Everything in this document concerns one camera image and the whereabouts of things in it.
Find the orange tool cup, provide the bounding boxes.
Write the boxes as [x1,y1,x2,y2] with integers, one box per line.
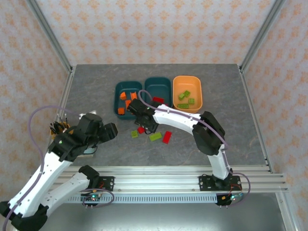
[50,123,72,137]

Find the light blue sponge block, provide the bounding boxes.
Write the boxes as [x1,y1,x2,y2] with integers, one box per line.
[80,147,98,158]

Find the teal plastic container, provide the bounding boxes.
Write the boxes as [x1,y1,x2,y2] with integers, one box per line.
[143,76,173,111]
[113,81,143,121]

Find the aluminium base beam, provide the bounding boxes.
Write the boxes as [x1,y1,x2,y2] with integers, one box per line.
[25,165,289,193]

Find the orange plastic container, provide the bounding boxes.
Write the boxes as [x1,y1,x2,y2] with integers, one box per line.
[172,75,203,114]

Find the grey metal panel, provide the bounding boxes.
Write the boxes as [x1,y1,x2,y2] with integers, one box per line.
[13,192,296,231]

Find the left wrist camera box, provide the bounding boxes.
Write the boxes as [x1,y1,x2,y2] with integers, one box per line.
[79,110,97,118]

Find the aluminium side rail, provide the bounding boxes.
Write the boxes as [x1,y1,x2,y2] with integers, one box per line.
[239,67,275,174]
[36,69,77,175]

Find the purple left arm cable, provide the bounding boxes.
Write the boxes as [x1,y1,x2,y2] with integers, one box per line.
[2,105,115,226]

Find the slotted grey cable duct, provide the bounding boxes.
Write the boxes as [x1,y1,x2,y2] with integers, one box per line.
[67,195,218,204]

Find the aluminium frame post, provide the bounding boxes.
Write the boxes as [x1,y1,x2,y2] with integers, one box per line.
[239,0,287,74]
[26,0,73,73]

